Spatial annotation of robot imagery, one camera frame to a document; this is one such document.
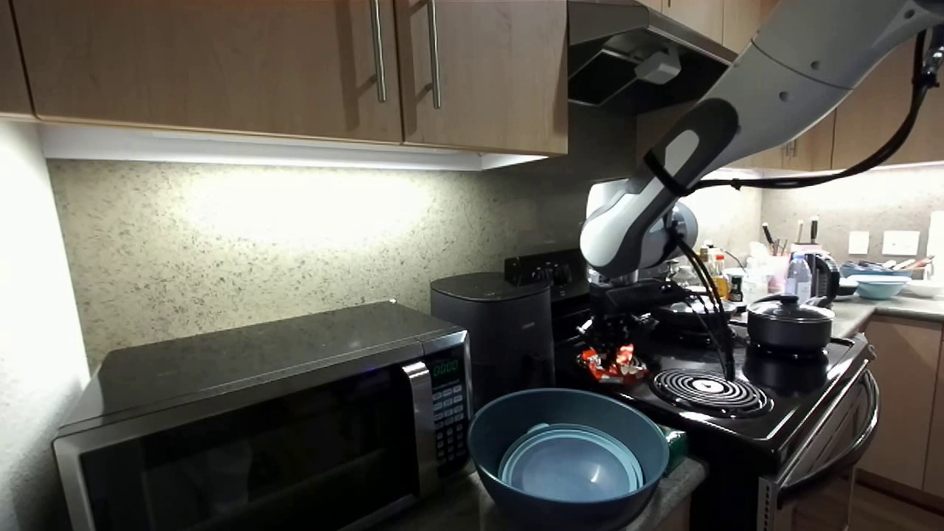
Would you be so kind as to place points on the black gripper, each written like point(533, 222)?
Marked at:
point(619, 309)

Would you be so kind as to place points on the red snack bag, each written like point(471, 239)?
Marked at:
point(622, 371)

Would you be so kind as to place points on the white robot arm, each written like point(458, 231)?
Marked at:
point(802, 65)

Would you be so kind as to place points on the large blue bowl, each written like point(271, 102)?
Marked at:
point(564, 459)

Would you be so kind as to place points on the black cooking pot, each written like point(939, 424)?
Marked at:
point(784, 322)

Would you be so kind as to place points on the electric kettle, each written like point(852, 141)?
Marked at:
point(814, 276)

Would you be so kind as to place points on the black electric stove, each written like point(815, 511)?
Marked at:
point(781, 431)

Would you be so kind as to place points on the steel range hood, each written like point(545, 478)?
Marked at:
point(634, 58)

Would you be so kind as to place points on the light blue dish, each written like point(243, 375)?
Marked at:
point(881, 287)

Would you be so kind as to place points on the wooden lower cabinet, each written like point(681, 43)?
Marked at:
point(911, 441)

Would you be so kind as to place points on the wooden cabinet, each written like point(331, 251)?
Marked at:
point(305, 68)
point(911, 441)

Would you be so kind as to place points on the wooden upper cabinet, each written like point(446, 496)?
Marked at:
point(305, 68)

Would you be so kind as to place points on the black steel microwave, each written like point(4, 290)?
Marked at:
point(321, 424)

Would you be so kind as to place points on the silver cabinet handle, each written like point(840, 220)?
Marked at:
point(378, 49)
point(433, 23)

